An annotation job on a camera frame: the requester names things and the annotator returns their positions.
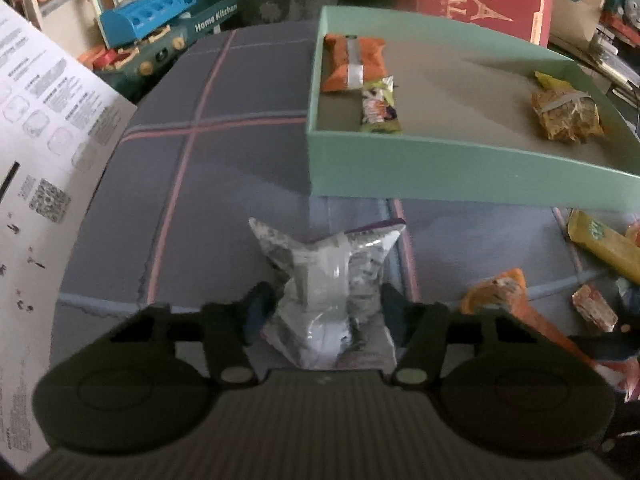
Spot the small green snack bar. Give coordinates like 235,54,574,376
360,76,403,134

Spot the long yellow snack packet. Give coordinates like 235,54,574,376
567,209,640,286

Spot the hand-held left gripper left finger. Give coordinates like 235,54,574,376
111,282,280,397

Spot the white printed instruction sheet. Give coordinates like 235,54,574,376
0,0,138,476

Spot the mint green cardboard box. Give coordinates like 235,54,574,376
305,6,640,211

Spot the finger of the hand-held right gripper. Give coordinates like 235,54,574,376
567,327,640,363

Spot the small red beige snack packet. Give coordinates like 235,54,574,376
571,284,619,333

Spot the orange snack packet silver stripe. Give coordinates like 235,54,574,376
320,34,387,93

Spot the grey plaid blanket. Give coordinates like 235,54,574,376
50,20,640,411

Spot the blue plastic toy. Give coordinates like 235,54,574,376
97,0,200,48

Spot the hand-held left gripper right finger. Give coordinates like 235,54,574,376
381,283,548,397

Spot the dark green toy kitchen box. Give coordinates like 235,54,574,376
95,0,241,103

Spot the long orange snack packet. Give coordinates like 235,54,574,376
460,268,640,406

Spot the yellow brown snack packet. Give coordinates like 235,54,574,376
530,71,606,145

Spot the silver grey snack packet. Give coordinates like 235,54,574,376
248,217,407,372

